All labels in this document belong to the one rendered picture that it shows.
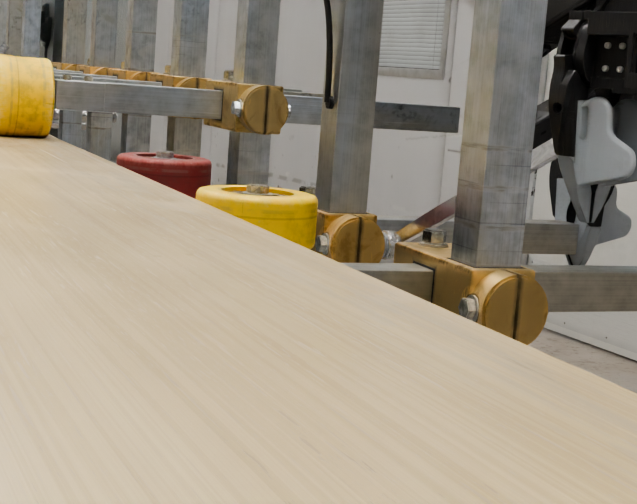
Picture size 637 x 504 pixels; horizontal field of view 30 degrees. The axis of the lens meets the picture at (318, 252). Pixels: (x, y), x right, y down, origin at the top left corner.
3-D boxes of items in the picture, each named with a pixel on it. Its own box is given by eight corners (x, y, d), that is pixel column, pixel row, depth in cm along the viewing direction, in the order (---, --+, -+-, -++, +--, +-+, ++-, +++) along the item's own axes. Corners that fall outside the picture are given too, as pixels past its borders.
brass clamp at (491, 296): (454, 307, 91) (460, 242, 90) (552, 350, 78) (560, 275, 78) (381, 308, 88) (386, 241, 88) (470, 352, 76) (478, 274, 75)
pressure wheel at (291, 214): (216, 336, 84) (227, 175, 83) (322, 353, 82) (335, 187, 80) (165, 358, 77) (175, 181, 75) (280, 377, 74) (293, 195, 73)
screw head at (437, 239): (439, 243, 89) (440, 227, 89) (453, 247, 87) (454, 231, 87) (414, 242, 88) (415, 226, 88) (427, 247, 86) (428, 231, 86)
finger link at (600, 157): (616, 233, 82) (632, 99, 81) (547, 221, 87) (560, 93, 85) (641, 231, 84) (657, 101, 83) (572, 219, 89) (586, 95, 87)
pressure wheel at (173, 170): (189, 276, 108) (197, 149, 106) (215, 293, 100) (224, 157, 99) (101, 275, 104) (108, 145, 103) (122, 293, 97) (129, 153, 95)
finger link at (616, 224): (633, 276, 118) (644, 183, 116) (583, 275, 115) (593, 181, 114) (614, 270, 120) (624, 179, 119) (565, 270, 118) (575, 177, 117)
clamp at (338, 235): (322, 250, 113) (327, 198, 112) (383, 276, 101) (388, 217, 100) (267, 249, 111) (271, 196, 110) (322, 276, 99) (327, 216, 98)
